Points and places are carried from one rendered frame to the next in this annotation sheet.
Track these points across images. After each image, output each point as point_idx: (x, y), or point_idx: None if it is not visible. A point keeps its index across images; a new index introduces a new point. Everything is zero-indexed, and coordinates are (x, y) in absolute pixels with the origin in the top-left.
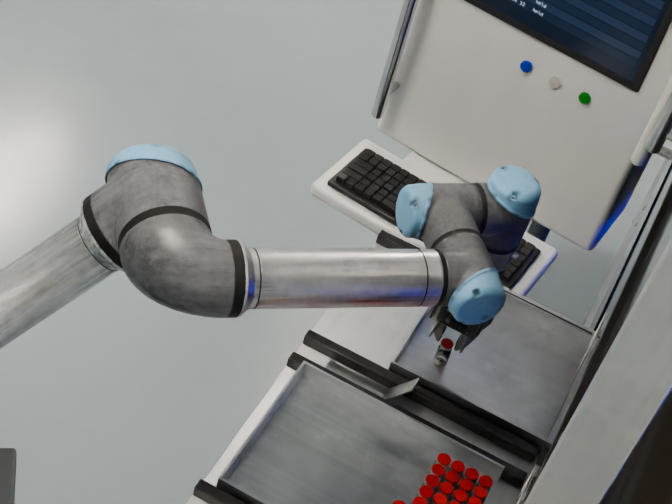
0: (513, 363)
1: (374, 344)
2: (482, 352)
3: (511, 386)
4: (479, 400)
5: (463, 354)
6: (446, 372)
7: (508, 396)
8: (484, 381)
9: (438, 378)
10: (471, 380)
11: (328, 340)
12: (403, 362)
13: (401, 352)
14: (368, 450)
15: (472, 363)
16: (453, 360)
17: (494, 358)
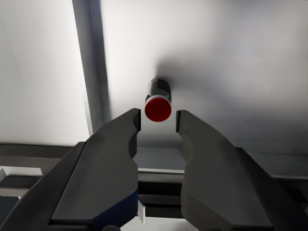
0: (299, 8)
1: (59, 108)
2: (228, 19)
3: (291, 70)
4: (236, 123)
5: (192, 48)
6: (175, 102)
7: (284, 94)
8: (239, 86)
9: (167, 118)
10: (217, 96)
11: (8, 158)
12: (111, 118)
13: (98, 128)
14: (136, 220)
15: (212, 59)
16: (178, 73)
17: (255, 20)
